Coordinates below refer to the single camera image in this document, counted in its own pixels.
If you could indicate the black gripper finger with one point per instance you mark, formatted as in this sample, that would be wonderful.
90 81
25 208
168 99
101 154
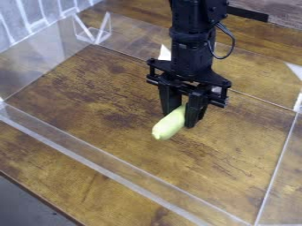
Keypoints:
195 107
169 98

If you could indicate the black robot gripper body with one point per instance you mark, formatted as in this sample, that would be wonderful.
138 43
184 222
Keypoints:
161 76

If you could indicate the green handled metal spoon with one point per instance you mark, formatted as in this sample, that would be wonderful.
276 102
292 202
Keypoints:
171 123

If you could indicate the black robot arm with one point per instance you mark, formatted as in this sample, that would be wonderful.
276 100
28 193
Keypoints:
196 19

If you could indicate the clear acrylic enclosure wall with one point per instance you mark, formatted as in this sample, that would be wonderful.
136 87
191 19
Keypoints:
77 111

